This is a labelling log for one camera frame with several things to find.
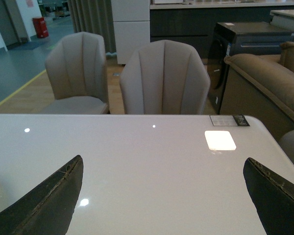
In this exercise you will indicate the black and white table sticker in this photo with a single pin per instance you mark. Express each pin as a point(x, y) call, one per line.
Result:
point(229, 120)

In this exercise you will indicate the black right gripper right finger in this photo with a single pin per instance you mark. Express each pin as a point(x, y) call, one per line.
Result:
point(272, 196)

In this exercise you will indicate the black washing machine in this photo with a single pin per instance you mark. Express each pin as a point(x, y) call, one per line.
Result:
point(238, 43)

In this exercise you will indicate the white cabinet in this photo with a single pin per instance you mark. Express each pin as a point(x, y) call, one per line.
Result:
point(131, 21)

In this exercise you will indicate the beige upholstered chair left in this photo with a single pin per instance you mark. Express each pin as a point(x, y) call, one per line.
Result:
point(77, 72)

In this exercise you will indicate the red fire extinguisher cabinet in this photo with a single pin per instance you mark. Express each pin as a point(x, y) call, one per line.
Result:
point(40, 27)

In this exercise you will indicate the dark kitchen counter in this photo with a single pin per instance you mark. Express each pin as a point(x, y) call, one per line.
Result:
point(194, 23)

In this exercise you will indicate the grey curtain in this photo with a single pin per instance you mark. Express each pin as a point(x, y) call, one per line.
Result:
point(94, 16)

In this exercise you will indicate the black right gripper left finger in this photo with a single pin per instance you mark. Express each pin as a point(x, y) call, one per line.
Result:
point(48, 208)

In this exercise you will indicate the brown sofa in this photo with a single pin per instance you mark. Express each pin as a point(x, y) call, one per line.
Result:
point(264, 91)

